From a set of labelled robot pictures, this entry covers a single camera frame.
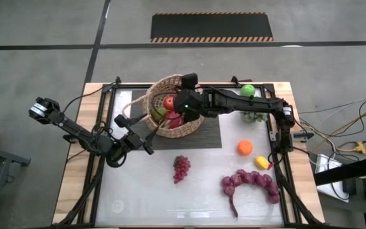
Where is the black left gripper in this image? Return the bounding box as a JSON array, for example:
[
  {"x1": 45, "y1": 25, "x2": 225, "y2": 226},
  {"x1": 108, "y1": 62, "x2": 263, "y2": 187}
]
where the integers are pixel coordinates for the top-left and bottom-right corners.
[{"x1": 114, "y1": 114, "x2": 158, "y2": 156}]

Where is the woven wicker basket with handles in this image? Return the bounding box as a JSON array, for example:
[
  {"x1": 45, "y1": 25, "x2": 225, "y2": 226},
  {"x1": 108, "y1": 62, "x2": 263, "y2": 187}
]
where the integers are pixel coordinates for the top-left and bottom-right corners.
[{"x1": 121, "y1": 74, "x2": 205, "y2": 139}]

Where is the yellow power splitter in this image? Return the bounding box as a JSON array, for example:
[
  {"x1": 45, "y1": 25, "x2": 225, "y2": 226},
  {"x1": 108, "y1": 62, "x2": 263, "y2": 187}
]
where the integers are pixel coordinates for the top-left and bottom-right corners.
[{"x1": 337, "y1": 141, "x2": 366, "y2": 156}]

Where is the pink dragon fruit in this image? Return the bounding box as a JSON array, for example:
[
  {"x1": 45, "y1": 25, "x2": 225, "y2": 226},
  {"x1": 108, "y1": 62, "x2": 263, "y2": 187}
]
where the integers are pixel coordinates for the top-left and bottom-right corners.
[{"x1": 165, "y1": 111, "x2": 184, "y2": 130}]

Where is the string of purple onions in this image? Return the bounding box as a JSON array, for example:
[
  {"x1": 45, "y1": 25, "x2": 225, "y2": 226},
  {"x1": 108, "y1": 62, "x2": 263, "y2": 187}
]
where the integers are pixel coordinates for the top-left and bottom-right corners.
[{"x1": 221, "y1": 169, "x2": 281, "y2": 219}]

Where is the green grape bunch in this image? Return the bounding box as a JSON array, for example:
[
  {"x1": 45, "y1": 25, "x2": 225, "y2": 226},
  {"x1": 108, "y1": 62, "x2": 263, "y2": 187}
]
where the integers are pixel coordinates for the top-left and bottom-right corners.
[{"x1": 241, "y1": 110, "x2": 269, "y2": 124}]

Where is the green apple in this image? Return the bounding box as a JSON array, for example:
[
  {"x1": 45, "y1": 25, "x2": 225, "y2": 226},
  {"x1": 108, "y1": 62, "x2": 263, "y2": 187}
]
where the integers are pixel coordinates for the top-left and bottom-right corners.
[{"x1": 240, "y1": 83, "x2": 256, "y2": 98}]

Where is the white box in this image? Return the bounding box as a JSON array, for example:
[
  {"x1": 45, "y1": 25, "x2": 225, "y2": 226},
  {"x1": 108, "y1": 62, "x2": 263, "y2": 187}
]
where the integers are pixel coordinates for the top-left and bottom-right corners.
[{"x1": 315, "y1": 153, "x2": 351, "y2": 204}]

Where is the dark grey woven placemat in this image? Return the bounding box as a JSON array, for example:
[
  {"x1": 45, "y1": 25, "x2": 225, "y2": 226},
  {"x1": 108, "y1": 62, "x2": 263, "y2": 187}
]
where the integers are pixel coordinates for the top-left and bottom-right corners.
[{"x1": 128, "y1": 88, "x2": 222, "y2": 151}]

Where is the green pear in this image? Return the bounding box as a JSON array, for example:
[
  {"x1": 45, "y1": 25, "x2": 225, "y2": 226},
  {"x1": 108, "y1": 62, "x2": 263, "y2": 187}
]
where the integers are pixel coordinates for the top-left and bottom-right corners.
[{"x1": 151, "y1": 106, "x2": 170, "y2": 123}]

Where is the black desk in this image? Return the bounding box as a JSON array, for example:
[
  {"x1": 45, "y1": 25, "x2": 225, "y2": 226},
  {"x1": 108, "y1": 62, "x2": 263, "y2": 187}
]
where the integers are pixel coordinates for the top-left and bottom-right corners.
[{"x1": 313, "y1": 155, "x2": 366, "y2": 229}]

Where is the white glossy table sheet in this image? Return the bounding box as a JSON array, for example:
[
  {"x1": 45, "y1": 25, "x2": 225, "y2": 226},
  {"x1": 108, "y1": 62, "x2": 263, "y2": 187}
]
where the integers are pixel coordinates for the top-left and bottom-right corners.
[{"x1": 95, "y1": 87, "x2": 285, "y2": 227}]

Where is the red apple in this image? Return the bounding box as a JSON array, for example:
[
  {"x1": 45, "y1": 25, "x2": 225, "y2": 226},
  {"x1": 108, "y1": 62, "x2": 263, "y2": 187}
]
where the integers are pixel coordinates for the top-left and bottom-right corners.
[{"x1": 163, "y1": 95, "x2": 176, "y2": 111}]

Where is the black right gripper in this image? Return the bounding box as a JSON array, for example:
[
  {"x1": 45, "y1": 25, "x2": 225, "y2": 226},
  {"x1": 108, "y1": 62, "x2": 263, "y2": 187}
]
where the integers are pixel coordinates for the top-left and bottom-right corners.
[{"x1": 173, "y1": 72, "x2": 205, "y2": 124}]

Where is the orange fruit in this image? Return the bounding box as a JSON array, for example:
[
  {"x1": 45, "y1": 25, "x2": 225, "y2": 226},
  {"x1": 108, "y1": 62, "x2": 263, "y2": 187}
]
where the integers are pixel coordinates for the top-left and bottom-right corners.
[{"x1": 236, "y1": 139, "x2": 254, "y2": 156}]

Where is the black hazard-striped floor mat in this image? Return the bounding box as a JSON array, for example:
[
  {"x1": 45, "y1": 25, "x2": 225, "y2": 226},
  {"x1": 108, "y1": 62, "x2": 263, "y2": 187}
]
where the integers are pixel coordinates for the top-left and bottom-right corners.
[{"x1": 150, "y1": 11, "x2": 274, "y2": 43}]

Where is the yellow lemon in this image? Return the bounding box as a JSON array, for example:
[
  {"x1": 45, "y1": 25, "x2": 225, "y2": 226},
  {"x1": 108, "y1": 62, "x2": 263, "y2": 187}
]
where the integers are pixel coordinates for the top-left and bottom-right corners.
[{"x1": 254, "y1": 155, "x2": 271, "y2": 170}]

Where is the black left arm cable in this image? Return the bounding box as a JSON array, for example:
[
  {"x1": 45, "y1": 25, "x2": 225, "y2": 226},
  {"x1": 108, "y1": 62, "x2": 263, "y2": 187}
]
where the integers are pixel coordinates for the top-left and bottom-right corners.
[{"x1": 64, "y1": 83, "x2": 117, "y2": 112}]

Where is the red grape bunch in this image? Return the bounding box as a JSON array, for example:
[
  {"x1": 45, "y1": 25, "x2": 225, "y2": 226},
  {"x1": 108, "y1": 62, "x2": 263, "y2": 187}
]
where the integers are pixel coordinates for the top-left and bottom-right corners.
[{"x1": 172, "y1": 155, "x2": 192, "y2": 184}]

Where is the yellow cable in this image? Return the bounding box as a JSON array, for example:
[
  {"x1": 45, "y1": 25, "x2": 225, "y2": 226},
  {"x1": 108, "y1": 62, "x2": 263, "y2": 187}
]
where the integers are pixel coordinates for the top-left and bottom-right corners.
[{"x1": 309, "y1": 108, "x2": 366, "y2": 152}]

